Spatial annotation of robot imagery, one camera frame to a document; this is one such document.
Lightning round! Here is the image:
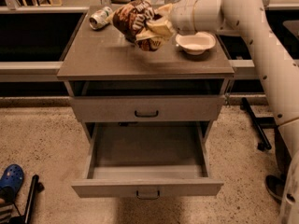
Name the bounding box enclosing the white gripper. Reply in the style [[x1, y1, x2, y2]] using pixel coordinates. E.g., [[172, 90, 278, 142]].
[[135, 0, 197, 41]]

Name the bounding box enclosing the brown chip bag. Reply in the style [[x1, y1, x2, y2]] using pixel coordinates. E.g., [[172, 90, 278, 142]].
[[106, 0, 165, 51]]

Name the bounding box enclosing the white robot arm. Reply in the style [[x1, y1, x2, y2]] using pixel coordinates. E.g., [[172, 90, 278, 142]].
[[136, 0, 299, 224]]

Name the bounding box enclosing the grey drawer cabinet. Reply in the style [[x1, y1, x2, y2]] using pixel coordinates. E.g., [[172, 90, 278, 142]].
[[57, 4, 235, 201]]

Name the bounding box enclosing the closed upper drawer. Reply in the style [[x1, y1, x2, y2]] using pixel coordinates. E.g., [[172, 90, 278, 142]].
[[70, 96, 224, 122]]

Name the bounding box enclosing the open middle drawer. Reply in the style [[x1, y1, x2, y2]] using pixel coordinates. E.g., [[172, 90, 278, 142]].
[[72, 122, 223, 200]]

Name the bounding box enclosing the white paper bowl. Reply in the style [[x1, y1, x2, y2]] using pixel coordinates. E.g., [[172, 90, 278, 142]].
[[176, 32, 216, 55]]

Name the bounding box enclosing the crushed green soda can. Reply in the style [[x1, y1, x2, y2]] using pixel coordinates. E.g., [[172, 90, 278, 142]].
[[89, 7, 113, 30]]

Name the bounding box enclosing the black stand leg right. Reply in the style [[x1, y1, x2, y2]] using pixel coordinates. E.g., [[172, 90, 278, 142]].
[[241, 97, 272, 151]]

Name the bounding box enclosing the dark trouser leg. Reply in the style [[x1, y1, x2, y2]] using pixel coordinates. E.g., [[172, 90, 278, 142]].
[[275, 129, 292, 181]]

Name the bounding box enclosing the black sneaker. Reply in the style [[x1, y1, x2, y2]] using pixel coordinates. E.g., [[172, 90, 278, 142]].
[[265, 175, 285, 203]]

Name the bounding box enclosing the black tripod leg left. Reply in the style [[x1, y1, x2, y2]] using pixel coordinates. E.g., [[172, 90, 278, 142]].
[[8, 175, 44, 224]]

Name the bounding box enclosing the blue clog shoe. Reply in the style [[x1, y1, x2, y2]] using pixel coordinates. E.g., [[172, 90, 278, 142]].
[[0, 164, 24, 203]]

